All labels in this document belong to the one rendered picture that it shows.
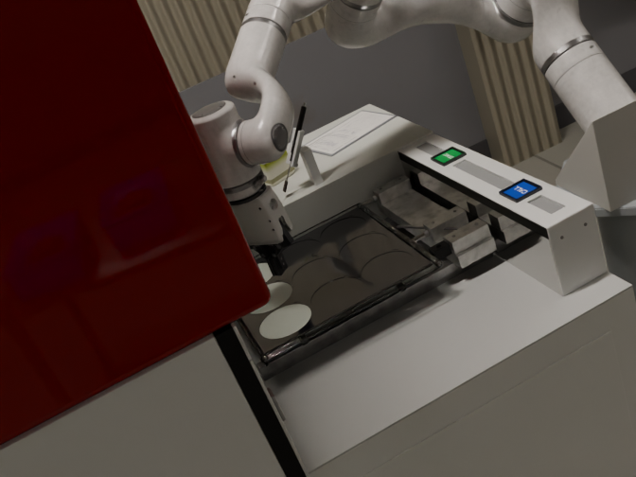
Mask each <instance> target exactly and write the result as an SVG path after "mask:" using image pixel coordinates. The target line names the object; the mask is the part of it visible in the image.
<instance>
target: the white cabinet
mask: <svg viewBox="0 0 636 477"><path fill-rule="evenodd" d="M309 477H636V301H635V296H634V291H633V288H630V289H628V290H626V291H624V292H622V293H620V294H619V295H617V296H615V297H614V298H612V299H610V300H609V301H608V302H606V303H604V304H602V305H601V306H599V307H597V308H596V309H593V310H591V311H590V312H588V313H586V314H584V315H583V316H581V317H579V318H578V319H576V320H574V321H572V322H571V323H570V324H568V325H566V326H565V327H562V328H561V329H559V330H557V331H555V332H554V333H552V334H550V335H548V336H547V337H545V338H543V339H542V340H540V341H538V342H536V343H535V344H532V345H530V346H529V347H527V348H525V349H524V350H523V351H521V352H519V353H518V354H516V355H514V356H512V357H511V358H509V359H507V360H506V361H504V362H501V363H500V364H498V365H496V366H494V367H493V368H491V369H489V370H488V371H486V372H485V373H483V374H482V375H480V376H478V377H477V378H475V379H473V380H471V381H469V382H467V383H465V384H464V385H462V386H460V387H459V388H457V389H455V390H453V391H452V392H450V393H448V394H446V395H445V396H443V397H442V398H440V399H438V400H436V401H435V402H433V403H431V404H429V405H428V406H426V407H424V408H423V409H421V410H419V411H417V412H416V413H414V414H412V415H410V416H408V417H406V418H405V419H403V420H401V421H399V423H397V424H395V425H393V426H392V427H390V428H388V429H387V430H385V431H383V432H381V433H379V434H377V435H375V436H374V437H372V438H370V439H369V440H367V441H365V442H363V443H362V444H360V445H359V446H357V447H356V448H354V449H352V450H350V451H348V452H346V453H345V454H343V455H341V456H339V457H338V458H336V459H334V460H333V461H331V462H329V463H327V464H326V465H324V466H322V467H320V468H318V469H316V470H315V471H314V472H312V473H310V474H309Z"/></svg>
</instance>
